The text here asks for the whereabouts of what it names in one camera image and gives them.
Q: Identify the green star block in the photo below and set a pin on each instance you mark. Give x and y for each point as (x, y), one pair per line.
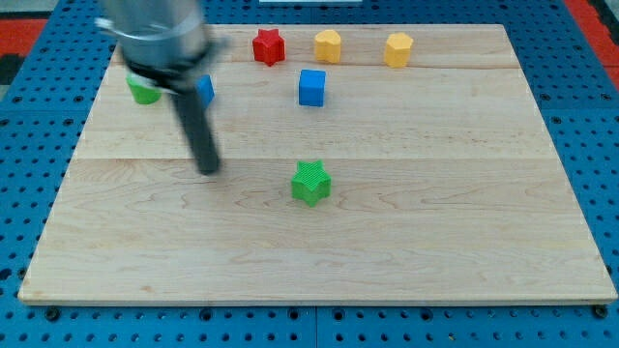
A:
(311, 182)

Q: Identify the red star block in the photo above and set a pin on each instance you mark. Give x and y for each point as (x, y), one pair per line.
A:
(268, 46)

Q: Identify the green round block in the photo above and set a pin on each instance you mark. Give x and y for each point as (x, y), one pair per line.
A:
(143, 91)

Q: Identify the blue block behind rod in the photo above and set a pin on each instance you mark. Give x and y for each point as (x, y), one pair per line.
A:
(205, 89)

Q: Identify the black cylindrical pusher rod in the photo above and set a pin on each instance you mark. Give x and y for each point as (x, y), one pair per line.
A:
(191, 115)

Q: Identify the yellow hexagon block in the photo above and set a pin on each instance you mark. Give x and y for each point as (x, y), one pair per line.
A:
(398, 50)

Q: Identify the yellow heart block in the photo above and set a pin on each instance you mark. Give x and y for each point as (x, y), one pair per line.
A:
(327, 46)

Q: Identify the wooden board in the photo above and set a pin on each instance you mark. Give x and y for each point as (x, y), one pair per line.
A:
(446, 187)

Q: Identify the blue cube block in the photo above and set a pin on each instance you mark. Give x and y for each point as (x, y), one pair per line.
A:
(311, 88)

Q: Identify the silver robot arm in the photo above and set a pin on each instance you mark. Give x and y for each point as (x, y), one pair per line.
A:
(165, 42)

